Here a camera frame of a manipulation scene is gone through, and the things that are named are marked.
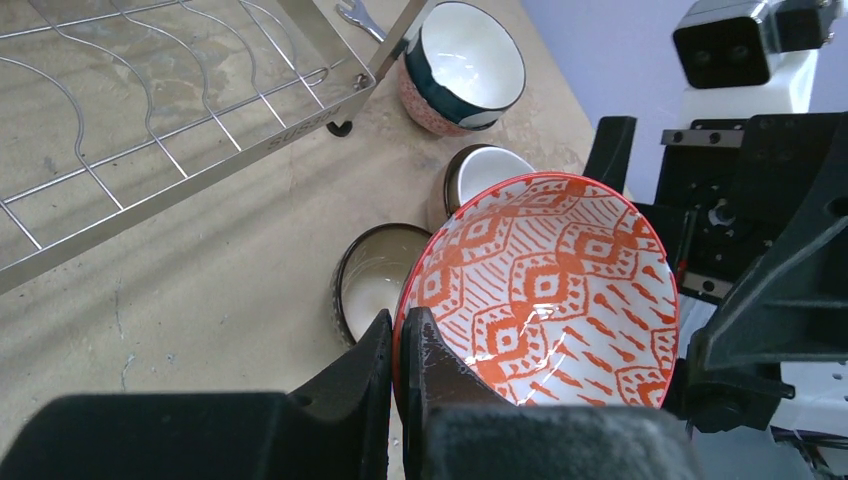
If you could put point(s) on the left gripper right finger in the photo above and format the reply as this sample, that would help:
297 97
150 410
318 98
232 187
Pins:
456 427

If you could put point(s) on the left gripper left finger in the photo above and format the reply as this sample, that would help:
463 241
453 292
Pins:
335 426

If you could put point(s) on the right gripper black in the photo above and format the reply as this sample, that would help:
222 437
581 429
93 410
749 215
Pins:
753 216

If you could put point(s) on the beige bowl dark patterned outside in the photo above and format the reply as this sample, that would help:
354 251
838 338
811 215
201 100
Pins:
370 276

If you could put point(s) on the orange diamond pattern bowl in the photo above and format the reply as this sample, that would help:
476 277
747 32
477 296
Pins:
554 289

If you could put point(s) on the stainless steel dish rack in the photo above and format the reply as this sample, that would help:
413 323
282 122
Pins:
114 111

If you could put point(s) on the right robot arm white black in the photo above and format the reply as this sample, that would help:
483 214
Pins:
816 424

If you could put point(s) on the white bowl brown outside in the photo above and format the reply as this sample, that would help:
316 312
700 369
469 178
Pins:
470 171

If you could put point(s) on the white bowl teal outside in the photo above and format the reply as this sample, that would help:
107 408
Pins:
461 72

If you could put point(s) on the silver wrench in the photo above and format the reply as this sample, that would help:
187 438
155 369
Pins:
355 13

